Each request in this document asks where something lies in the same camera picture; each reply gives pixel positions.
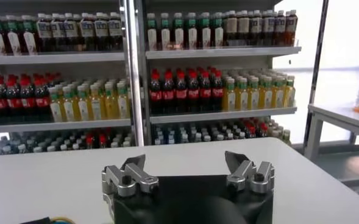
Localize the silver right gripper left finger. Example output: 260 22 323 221
101 153 160 198

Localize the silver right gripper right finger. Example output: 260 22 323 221
224 150 275 195

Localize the white metal shelf board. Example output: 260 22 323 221
0 51 126 66
149 106 298 125
0 117 132 135
145 45 302 60

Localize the grey-framed white side table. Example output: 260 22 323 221
303 102 359 164

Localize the white metal shelving unit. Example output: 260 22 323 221
0 0 137 156
136 0 302 147

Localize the dark bottle beige label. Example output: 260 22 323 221
224 11 238 48
237 11 251 47

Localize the dark bottle white blue label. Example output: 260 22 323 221
273 10 286 47
63 12 80 52
285 9 299 47
50 12 66 52
93 12 110 52
249 10 263 47
79 12 95 52
35 13 52 53
261 10 275 47
107 12 124 52

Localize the black metal frame pole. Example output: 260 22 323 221
302 0 331 147

